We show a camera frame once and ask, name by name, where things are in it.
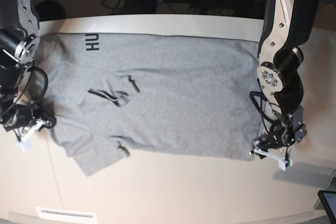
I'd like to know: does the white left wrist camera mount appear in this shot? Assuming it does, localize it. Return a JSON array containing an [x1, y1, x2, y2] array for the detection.
[[249, 135, 293, 171]]

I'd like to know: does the grey T-shirt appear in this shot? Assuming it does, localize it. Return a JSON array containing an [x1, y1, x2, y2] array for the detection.
[[35, 34, 261, 176]]

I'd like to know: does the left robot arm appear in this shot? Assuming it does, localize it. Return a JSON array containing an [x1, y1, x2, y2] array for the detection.
[[249, 0, 319, 157]]

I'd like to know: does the tablet screen corner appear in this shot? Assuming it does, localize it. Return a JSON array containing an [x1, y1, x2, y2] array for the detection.
[[318, 190, 335, 224]]

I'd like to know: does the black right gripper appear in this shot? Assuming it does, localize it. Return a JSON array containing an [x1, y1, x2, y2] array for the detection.
[[1, 104, 57, 131]]

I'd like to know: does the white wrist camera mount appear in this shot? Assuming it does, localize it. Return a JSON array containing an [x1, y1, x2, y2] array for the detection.
[[14, 119, 42, 153], [249, 135, 293, 171]]

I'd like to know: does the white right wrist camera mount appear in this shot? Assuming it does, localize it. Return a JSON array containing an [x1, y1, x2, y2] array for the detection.
[[14, 119, 42, 153]]

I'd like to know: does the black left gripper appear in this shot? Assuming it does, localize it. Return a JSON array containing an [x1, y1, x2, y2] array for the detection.
[[258, 126, 291, 152]]

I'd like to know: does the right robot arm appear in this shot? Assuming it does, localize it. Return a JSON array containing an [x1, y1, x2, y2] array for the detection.
[[1, 0, 56, 131]]

